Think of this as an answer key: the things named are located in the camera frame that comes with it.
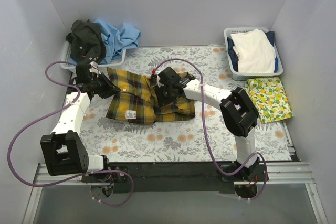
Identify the floral table mat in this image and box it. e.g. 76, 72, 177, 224
49, 45, 291, 163

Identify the purple cable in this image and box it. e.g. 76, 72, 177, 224
151, 58, 269, 200
7, 61, 135, 207

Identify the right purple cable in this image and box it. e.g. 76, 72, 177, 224
151, 58, 269, 200

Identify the lemon print cloth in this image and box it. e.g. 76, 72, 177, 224
245, 77, 293, 124

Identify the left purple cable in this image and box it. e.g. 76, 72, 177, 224
7, 61, 135, 207

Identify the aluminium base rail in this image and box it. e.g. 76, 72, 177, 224
24, 162, 328, 223

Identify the white laundry basket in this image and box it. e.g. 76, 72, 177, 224
60, 41, 126, 73
224, 27, 283, 81

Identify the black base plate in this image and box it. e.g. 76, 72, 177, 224
80, 161, 269, 195

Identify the light blue shirt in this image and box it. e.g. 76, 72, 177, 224
94, 19, 141, 65

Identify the white folded shirt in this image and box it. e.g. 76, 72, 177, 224
230, 28, 276, 74

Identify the black pinstripe shirt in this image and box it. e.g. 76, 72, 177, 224
66, 20, 106, 65

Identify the right white laundry basket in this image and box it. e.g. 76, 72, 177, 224
224, 27, 283, 81

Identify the yellow plaid flannel shirt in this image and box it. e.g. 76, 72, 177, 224
106, 68, 195, 125

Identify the navy blue folded shirt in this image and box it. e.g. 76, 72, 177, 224
226, 30, 279, 72

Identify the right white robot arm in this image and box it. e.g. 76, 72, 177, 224
151, 67, 260, 181

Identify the left white laundry basket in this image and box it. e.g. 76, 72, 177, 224
60, 41, 126, 73

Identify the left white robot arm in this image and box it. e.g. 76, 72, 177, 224
40, 62, 121, 182

